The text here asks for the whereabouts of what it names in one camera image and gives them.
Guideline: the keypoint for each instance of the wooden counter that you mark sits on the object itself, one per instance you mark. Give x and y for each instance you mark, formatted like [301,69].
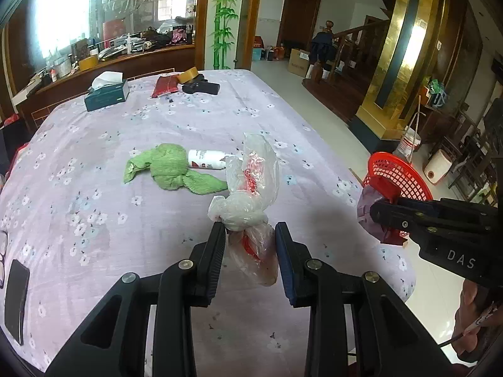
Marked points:
[137,61]

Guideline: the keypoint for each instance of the white bucket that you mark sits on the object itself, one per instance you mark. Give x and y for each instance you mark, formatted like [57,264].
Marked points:
[406,145]

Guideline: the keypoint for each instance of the clear plastic bag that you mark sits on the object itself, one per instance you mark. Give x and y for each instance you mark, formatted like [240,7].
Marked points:
[243,212]

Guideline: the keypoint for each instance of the eyeglasses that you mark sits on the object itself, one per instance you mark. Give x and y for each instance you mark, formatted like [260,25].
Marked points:
[3,257]

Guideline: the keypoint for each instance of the green plastic bag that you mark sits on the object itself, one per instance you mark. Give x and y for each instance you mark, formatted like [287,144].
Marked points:
[436,92]

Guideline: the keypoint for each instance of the wooden stair railing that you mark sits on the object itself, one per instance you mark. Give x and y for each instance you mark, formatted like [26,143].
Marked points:
[353,37]

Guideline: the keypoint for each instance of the black pouch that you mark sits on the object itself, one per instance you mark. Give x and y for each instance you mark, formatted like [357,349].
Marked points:
[202,86]

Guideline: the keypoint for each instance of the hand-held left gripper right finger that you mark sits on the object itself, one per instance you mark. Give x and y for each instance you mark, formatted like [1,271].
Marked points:
[285,261]

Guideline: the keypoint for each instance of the black phone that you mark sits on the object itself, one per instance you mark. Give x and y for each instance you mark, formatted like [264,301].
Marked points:
[16,302]

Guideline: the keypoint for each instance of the cardboard box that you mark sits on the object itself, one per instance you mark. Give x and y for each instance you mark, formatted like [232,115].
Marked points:
[298,63]

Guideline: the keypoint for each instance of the red plastic basket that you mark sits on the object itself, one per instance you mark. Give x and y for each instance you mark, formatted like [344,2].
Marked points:
[397,172]

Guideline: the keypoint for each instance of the dark jacket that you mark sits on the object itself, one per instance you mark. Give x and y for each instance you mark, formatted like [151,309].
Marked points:
[324,47]

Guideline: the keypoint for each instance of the brown tape roll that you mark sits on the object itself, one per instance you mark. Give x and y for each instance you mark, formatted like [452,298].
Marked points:
[188,77]

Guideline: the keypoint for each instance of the teal tissue box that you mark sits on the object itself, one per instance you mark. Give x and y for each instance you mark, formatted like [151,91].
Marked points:
[107,96]

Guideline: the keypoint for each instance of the green bamboo wall decal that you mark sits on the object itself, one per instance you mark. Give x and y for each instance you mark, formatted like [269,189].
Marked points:
[223,27]

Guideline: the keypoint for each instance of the green towel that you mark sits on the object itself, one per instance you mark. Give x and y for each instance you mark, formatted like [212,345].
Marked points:
[169,163]

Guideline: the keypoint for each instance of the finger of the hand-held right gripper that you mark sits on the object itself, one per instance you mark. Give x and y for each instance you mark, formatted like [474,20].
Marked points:
[393,218]

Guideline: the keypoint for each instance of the floral purple tablecloth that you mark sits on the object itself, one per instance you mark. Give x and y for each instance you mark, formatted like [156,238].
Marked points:
[157,118]

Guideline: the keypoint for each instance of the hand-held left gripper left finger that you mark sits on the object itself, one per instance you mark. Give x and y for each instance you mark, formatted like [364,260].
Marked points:
[216,261]

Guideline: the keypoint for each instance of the person's right hand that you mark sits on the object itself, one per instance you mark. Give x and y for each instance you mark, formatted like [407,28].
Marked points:
[471,322]

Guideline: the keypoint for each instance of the brown wooden door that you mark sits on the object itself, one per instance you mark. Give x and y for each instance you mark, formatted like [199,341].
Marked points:
[300,15]

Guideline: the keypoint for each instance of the white round heater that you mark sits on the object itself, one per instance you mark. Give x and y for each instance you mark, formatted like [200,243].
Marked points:
[437,167]

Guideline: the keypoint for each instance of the white bottle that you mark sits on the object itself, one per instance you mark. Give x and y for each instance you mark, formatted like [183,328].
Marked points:
[204,159]

